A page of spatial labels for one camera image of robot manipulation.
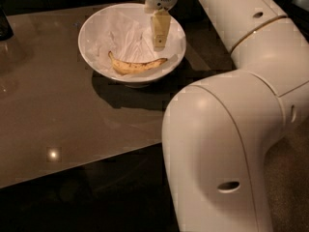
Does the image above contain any white paper liner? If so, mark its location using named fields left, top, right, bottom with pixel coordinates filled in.
left=86, top=7, right=184, bottom=79

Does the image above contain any spotted yellow banana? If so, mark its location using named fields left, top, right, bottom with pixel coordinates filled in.
left=108, top=51, right=167, bottom=75

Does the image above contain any dark object at table edge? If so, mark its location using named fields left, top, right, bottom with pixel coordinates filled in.
left=0, top=6, right=14, bottom=41

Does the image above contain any white ceramic bowl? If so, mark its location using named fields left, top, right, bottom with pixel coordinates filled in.
left=77, top=3, right=187, bottom=89

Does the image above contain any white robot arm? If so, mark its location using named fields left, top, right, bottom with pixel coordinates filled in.
left=162, top=0, right=309, bottom=232

